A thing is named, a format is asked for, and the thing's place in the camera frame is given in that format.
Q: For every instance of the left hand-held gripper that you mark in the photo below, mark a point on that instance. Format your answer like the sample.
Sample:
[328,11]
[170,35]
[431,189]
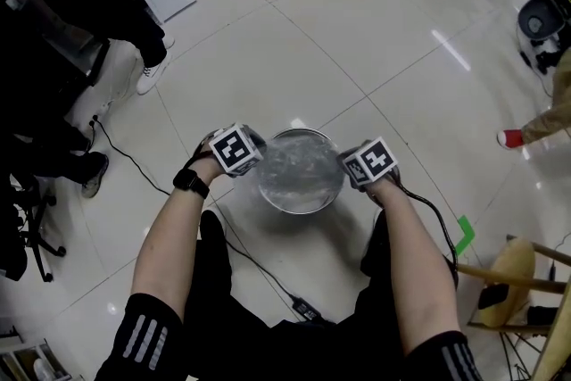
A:
[232,149]

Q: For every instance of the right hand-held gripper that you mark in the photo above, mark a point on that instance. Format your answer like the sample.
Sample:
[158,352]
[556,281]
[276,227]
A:
[372,163]

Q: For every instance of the clear plastic bag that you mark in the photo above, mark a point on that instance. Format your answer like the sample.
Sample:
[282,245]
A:
[299,169]

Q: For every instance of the silver metal trash bin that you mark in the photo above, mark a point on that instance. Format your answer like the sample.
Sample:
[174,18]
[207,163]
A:
[299,211]

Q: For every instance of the person's right forearm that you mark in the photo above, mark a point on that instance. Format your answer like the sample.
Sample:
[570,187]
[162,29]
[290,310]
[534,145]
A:
[415,263]

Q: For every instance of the person's left forearm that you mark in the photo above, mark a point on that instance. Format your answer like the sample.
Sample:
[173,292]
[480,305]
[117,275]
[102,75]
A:
[174,245]

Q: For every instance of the person's left hand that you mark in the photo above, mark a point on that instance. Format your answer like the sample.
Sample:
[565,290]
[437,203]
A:
[209,171]

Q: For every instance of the black wrist watch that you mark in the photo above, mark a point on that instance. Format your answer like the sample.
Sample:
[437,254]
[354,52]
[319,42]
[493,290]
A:
[192,183]

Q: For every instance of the person's right shoe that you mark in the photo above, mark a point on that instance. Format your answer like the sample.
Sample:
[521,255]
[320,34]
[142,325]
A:
[374,254]

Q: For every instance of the green floor tape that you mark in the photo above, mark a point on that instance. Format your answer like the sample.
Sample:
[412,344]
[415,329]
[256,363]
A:
[466,232]

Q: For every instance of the person's black shorts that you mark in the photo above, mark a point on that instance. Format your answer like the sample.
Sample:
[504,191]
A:
[214,281]

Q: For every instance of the wooden stool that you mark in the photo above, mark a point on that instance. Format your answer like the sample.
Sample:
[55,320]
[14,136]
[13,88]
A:
[513,279]

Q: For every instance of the person's black striped shirt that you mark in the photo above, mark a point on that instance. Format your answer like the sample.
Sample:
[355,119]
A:
[147,339]

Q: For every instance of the black glass-door fridge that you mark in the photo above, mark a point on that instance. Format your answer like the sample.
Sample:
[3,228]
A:
[44,35]

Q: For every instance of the black office chair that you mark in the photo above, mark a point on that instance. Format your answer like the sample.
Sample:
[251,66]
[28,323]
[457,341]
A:
[27,227]

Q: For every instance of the gray mesh chair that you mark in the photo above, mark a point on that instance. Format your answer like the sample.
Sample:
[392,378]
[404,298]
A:
[540,20]

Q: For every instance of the wooden table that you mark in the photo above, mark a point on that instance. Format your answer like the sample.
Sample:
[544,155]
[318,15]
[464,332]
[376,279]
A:
[553,334]

